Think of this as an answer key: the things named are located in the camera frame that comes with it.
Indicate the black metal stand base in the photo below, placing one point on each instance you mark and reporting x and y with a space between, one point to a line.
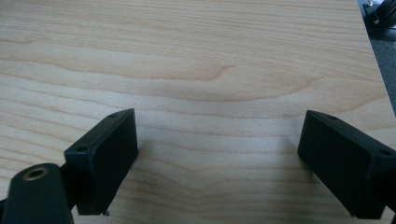
381 14

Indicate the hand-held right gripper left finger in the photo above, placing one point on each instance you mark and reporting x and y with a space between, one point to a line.
102 161

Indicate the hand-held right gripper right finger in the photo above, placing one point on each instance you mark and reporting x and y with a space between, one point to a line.
342 161

